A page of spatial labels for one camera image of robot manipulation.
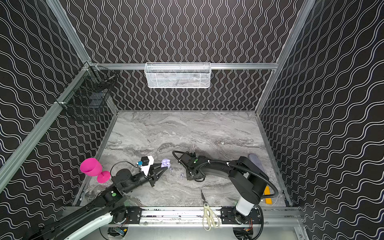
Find aluminium corner frame post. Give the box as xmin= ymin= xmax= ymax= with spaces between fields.
xmin=255 ymin=0 xmax=316 ymax=116
xmin=46 ymin=0 xmax=91 ymax=64

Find beige handled scissors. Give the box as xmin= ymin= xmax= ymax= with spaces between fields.
xmin=201 ymin=190 xmax=221 ymax=231

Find purple earbud charging case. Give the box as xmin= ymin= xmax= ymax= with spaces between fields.
xmin=161 ymin=159 xmax=171 ymax=169

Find aluminium back horizontal bar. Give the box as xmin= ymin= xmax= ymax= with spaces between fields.
xmin=89 ymin=62 xmax=279 ymax=71

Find black wire basket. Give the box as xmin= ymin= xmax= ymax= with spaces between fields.
xmin=58 ymin=66 xmax=118 ymax=122

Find white wire basket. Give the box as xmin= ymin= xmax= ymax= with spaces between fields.
xmin=144 ymin=67 xmax=212 ymax=89

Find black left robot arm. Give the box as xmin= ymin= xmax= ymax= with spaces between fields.
xmin=23 ymin=164 xmax=168 ymax=240

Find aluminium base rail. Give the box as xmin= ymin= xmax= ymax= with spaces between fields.
xmin=109 ymin=207 xmax=301 ymax=228

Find pink plastic goblet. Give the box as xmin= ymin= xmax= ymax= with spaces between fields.
xmin=80 ymin=158 xmax=111 ymax=184

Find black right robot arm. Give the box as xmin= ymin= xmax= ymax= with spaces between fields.
xmin=172 ymin=151 xmax=279 ymax=224

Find yellow object at table edge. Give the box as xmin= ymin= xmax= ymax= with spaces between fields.
xmin=263 ymin=185 xmax=273 ymax=205

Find aluminium corner frame post right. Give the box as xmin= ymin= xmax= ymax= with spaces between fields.
xmin=255 ymin=0 xmax=316 ymax=116

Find grey purple glasses case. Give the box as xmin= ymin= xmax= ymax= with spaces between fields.
xmin=248 ymin=154 xmax=267 ymax=174

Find aluminium left side bar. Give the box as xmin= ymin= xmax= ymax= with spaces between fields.
xmin=1 ymin=63 xmax=90 ymax=191

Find aluminium corner frame post left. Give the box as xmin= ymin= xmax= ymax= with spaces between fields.
xmin=46 ymin=0 xmax=91 ymax=64

